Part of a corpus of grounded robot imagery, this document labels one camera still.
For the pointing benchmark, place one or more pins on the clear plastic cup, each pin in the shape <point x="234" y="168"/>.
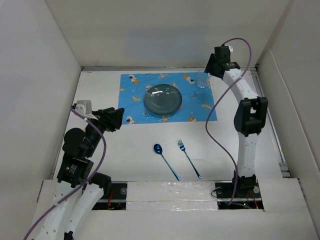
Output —
<point x="203" y="79"/>

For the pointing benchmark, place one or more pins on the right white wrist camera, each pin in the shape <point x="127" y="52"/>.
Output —
<point x="230" y="48"/>

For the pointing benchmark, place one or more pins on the blue space-print cloth placemat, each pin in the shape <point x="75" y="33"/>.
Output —
<point x="197" y="103"/>

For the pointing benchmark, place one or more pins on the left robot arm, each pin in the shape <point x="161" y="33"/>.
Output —
<point x="79" y="186"/>

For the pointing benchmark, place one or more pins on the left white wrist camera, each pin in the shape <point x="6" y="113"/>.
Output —
<point x="84" y="108"/>

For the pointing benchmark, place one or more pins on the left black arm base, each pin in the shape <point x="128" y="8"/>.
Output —
<point x="115" y="199"/>

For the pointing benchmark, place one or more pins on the teal ceramic plate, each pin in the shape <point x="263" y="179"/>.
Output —
<point x="162" y="99"/>

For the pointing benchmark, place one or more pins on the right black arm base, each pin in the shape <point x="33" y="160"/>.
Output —
<point x="244" y="199"/>

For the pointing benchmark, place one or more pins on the blue metal spoon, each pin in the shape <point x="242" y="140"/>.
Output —
<point x="158" y="149"/>

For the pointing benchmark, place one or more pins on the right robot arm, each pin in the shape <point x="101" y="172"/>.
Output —
<point x="249" y="119"/>

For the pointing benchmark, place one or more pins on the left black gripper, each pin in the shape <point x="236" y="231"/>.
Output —
<point x="110" y="117"/>

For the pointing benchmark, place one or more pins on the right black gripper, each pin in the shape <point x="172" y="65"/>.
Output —
<point x="209" y="67"/>

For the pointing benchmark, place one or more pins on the white foam front barrier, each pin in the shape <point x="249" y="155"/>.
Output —
<point x="170" y="196"/>

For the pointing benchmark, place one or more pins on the blue metal fork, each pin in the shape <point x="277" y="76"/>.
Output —
<point x="183" y="149"/>

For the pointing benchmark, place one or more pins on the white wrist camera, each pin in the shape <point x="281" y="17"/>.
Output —
<point x="84" y="108"/>
<point x="230" y="48"/>

